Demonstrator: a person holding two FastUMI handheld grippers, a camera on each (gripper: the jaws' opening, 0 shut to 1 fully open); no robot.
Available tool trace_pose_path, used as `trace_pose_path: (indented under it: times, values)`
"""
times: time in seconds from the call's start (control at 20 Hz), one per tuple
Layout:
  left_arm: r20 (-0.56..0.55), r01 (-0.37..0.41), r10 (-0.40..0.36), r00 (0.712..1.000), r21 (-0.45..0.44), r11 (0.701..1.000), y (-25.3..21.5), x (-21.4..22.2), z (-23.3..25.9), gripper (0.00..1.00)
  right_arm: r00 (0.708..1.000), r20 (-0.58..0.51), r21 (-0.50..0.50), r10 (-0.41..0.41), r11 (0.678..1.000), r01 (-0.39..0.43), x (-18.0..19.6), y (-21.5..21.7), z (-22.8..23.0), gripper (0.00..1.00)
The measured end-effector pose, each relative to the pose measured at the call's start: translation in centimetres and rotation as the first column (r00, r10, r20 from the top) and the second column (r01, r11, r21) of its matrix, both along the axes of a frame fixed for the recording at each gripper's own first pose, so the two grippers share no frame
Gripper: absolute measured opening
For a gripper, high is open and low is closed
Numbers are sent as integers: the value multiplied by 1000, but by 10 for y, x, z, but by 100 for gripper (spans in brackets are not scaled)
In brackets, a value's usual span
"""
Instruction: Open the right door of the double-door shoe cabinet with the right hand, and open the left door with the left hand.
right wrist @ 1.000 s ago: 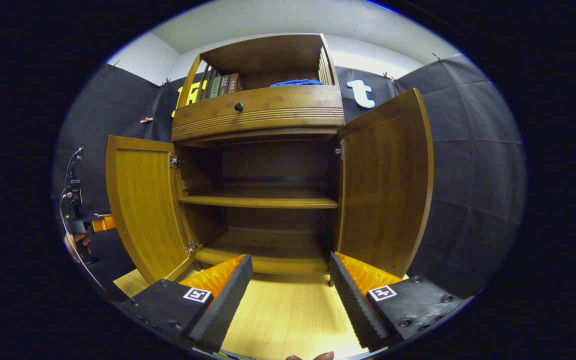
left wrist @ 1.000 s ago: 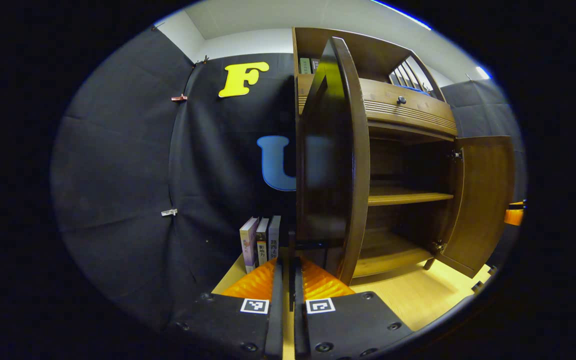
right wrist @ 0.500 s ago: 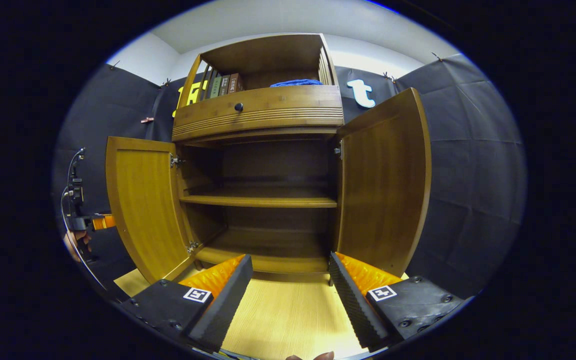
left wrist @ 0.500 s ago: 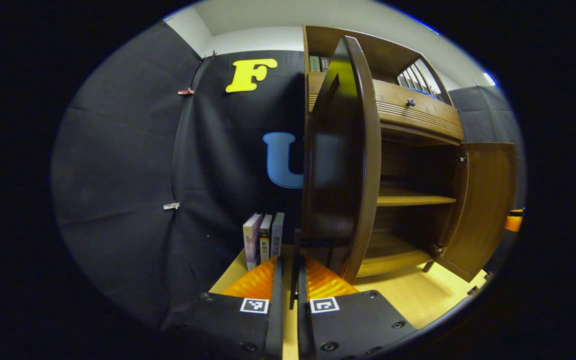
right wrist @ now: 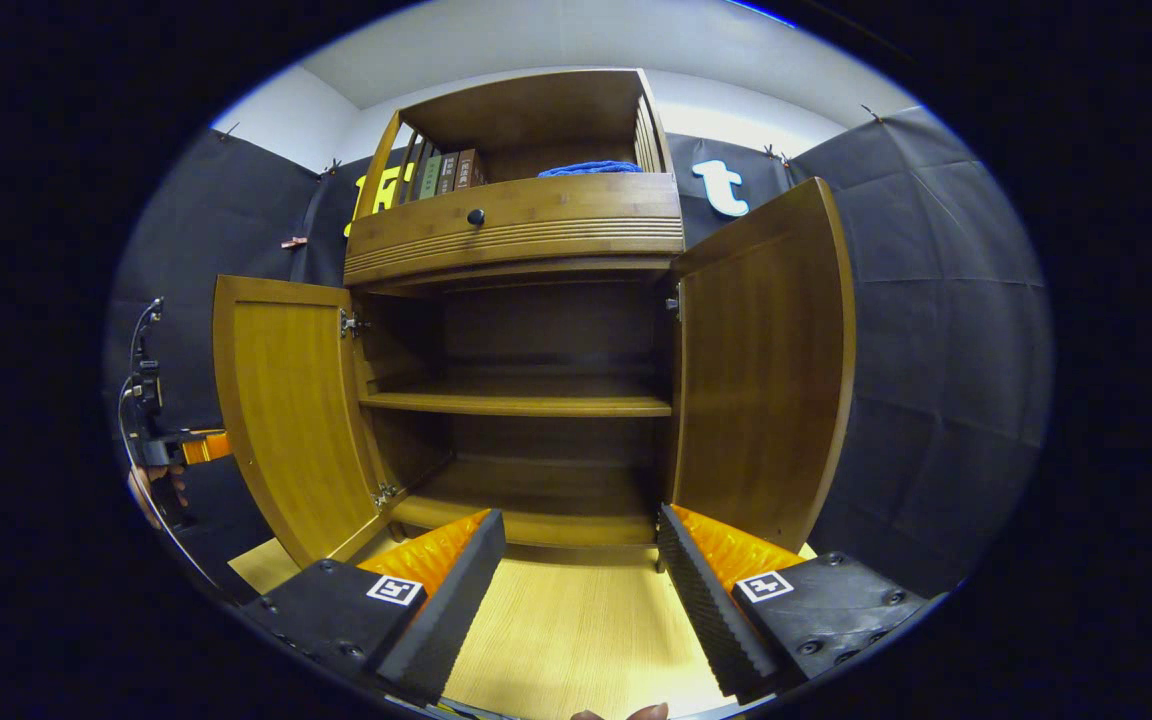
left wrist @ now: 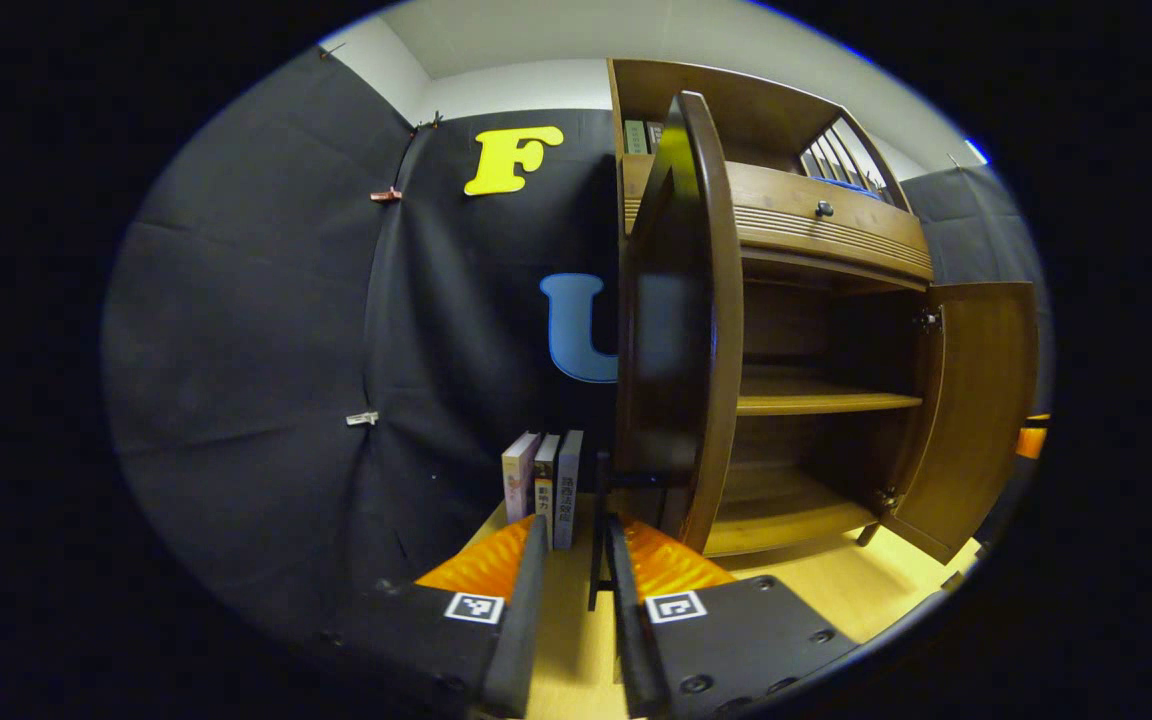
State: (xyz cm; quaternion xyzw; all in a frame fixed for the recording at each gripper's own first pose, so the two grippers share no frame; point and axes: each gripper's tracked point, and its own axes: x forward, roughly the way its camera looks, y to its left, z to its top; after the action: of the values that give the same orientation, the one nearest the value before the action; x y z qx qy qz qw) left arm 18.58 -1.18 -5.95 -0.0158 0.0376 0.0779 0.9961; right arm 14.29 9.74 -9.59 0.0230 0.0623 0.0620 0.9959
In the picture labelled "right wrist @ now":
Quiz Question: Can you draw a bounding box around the wooden shoe cabinet door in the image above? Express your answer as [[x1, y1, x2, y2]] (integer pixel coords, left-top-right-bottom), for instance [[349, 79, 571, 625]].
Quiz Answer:
[[671, 177, 857, 554], [212, 274, 399, 569]]

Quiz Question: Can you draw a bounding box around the wooden cabinet drawer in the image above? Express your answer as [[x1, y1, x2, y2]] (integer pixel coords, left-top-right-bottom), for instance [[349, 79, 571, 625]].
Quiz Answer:
[[343, 172, 687, 288]]

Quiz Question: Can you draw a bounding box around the blue towel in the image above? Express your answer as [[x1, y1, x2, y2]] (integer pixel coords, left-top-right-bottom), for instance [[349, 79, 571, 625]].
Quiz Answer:
[[537, 160, 645, 179]]

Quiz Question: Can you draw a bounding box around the wooden cabinet shelf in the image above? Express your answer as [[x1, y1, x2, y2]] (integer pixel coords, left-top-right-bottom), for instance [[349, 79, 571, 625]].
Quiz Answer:
[[359, 375, 674, 418]]

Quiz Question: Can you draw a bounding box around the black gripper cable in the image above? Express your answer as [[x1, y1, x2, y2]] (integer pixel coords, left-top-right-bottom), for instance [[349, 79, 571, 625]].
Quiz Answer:
[[116, 375, 222, 593]]

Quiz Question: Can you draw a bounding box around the black backdrop cloth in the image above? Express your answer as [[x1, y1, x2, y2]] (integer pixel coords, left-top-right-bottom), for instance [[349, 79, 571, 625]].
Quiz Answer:
[[101, 105, 1055, 601]]

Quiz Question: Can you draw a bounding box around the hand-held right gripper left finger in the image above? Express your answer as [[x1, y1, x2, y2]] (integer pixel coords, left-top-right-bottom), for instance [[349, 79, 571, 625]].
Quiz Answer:
[[241, 508, 507, 704]]

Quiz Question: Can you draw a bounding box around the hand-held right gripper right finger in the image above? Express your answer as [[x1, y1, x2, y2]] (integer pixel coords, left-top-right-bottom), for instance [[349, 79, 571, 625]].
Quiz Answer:
[[658, 503, 929, 704]]

